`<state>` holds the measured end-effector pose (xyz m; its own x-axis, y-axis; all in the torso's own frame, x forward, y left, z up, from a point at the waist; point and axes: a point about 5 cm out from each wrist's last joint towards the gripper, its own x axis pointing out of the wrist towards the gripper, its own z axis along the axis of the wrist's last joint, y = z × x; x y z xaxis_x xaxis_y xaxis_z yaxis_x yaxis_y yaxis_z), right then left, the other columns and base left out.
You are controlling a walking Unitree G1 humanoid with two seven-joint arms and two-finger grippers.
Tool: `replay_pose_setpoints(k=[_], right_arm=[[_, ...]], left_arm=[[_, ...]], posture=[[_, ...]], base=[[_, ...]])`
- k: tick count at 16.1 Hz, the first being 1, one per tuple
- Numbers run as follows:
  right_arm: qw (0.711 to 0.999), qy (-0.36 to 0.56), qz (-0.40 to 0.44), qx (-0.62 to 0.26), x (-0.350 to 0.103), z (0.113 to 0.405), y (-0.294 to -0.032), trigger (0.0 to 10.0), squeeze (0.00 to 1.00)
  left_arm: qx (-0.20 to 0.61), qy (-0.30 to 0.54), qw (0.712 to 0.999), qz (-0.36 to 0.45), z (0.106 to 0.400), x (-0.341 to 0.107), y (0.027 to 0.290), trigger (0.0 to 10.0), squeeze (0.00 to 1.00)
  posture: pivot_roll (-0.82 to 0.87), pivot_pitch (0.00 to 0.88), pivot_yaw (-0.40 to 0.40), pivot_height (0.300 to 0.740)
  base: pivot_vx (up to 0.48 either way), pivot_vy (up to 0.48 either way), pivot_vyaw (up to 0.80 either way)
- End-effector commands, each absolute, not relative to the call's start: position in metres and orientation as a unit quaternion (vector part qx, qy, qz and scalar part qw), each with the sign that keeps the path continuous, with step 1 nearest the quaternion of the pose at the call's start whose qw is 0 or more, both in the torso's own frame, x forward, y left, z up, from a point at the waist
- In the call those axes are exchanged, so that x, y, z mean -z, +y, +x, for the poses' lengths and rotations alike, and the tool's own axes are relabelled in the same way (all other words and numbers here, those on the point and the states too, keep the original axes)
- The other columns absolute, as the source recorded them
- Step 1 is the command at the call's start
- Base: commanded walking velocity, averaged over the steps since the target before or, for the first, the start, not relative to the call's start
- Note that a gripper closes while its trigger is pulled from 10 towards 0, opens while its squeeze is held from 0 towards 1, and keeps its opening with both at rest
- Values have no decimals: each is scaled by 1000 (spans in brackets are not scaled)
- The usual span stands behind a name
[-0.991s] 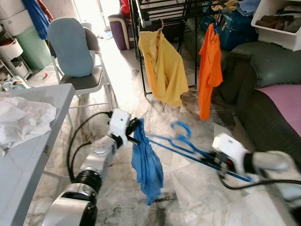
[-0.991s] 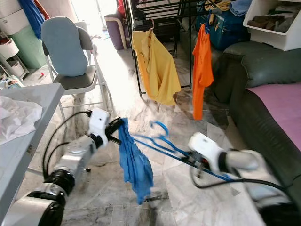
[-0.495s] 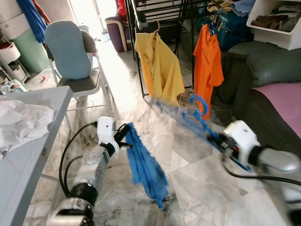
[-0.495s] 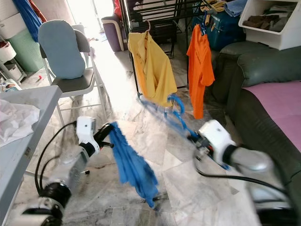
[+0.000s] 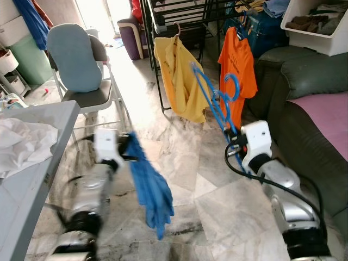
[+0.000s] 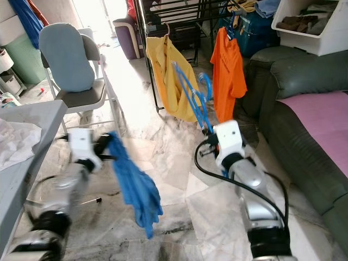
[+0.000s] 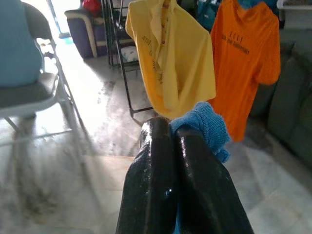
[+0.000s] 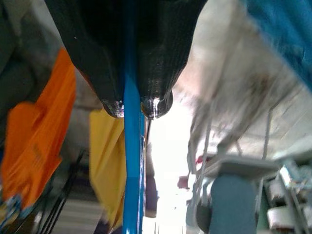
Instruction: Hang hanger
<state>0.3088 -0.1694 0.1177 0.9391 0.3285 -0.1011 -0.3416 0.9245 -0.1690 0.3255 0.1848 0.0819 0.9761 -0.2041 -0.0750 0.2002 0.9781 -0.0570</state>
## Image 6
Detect white shirt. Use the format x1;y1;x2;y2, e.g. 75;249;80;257
0;120;41;170

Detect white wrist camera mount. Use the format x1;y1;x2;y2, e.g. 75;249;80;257
212;120;245;169
68;128;96;164

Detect dark green sofa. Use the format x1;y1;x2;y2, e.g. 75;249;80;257
242;46;348;240

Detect pale blue cushion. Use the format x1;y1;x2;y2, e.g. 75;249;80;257
39;23;96;93

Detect green laundry basket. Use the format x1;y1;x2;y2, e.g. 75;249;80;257
14;34;47;85

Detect white laundry basket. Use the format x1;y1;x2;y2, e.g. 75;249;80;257
272;0;348;58

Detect grey seat folding chair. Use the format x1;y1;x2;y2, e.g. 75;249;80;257
38;23;120;145

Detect black metal drying rack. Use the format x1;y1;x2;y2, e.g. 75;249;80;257
133;0;278;112

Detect blue hanging cloth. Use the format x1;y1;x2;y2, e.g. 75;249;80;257
22;0;45;49

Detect brown folded clothes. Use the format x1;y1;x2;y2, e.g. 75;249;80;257
277;15;319;32

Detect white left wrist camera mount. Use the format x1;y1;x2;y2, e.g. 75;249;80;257
68;128;96;164

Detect white drawer unit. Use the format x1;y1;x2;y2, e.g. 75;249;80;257
0;0;33;47

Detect blue shirt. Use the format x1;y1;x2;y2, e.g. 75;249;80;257
106;130;165;240

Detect yellow shirt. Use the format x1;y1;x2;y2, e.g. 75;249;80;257
146;34;202;123

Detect blue plastic hanger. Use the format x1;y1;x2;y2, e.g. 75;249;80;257
223;14;243;40
171;61;215;134

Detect orange t-shirt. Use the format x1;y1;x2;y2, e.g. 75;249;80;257
211;26;248;125

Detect red hanging garment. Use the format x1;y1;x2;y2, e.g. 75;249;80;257
128;0;140;21

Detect blue storage container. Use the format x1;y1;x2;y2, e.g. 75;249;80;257
217;11;278;58

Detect purple sofa blanket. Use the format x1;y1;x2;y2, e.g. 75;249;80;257
277;90;348;175

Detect peach plastic hanger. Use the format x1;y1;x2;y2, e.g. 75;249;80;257
160;22;172;40

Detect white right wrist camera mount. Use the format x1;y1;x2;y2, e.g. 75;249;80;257
212;120;245;169

